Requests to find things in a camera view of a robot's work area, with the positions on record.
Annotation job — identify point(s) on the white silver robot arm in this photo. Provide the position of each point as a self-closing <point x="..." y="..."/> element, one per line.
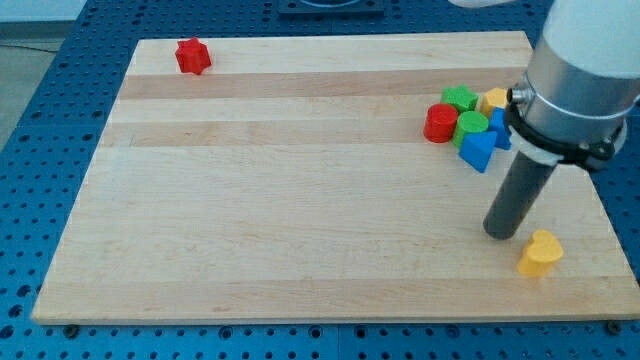
<point x="571" y="103"/>

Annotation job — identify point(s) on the blue triangle block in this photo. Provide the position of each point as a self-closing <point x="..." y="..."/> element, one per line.
<point x="477" y="149"/>

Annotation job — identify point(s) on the wooden board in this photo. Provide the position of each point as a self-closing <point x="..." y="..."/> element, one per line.
<point x="292" y="183"/>

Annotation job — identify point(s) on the red cylinder block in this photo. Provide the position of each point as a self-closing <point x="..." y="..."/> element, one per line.
<point x="440" y="123"/>

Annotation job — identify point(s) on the green cylinder block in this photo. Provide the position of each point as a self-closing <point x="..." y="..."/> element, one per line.
<point x="469" y="122"/>

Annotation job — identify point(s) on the green star block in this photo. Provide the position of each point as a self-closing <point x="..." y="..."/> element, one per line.
<point x="460" y="97"/>

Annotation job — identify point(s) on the red star block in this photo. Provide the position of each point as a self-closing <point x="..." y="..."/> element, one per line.
<point x="192" y="56"/>

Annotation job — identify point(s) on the blue cube block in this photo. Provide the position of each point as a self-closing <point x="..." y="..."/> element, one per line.
<point x="497" y="125"/>

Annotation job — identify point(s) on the yellow pentagon block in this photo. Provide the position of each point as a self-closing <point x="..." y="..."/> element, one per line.
<point x="493" y="98"/>

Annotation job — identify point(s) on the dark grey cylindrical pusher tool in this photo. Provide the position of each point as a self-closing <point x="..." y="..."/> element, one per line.
<point x="518" y="192"/>

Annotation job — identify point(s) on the yellow heart block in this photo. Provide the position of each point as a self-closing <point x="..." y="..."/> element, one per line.
<point x="541" y="253"/>

